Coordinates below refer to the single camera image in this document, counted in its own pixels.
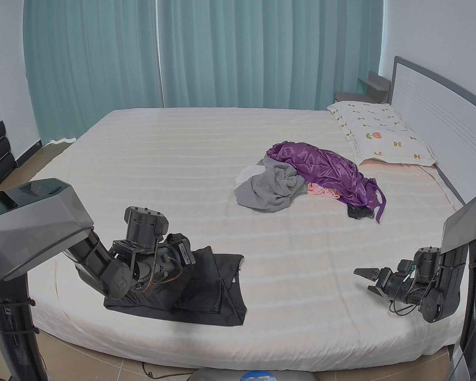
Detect dark grey lace garment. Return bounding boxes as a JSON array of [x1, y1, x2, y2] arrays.
[[347, 205, 376, 220]]

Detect white printed pillow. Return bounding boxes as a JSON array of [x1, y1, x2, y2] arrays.
[[326, 100, 438, 168]]

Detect pink garment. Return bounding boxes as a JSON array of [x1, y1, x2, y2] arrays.
[[307, 183, 342, 200]]

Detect white garment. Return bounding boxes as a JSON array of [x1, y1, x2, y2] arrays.
[[235, 165, 267, 185]]

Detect blue-green curtain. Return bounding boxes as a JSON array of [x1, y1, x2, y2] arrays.
[[23, 0, 166, 144], [157, 0, 384, 112]]

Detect grey bedside table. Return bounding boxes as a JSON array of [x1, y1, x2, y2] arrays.
[[334, 71, 392, 105]]

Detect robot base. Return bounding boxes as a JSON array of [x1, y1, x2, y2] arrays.
[[198, 368, 315, 381]]

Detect grey knit garment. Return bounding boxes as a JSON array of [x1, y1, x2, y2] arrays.
[[234, 155, 308, 213]]

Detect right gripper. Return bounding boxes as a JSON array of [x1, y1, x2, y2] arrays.
[[354, 267, 408, 303]]

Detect bed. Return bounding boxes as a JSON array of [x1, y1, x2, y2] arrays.
[[26, 56, 476, 373]]

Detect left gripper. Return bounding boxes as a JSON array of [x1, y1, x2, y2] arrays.
[[159, 233, 196, 285]]

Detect black T-shirt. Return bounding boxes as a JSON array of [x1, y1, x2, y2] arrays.
[[104, 246, 249, 328]]

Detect black cable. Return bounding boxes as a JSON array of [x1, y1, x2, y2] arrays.
[[141, 361, 192, 381]]

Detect purple satin garment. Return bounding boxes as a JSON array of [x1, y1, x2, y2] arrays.
[[267, 141, 388, 225]]

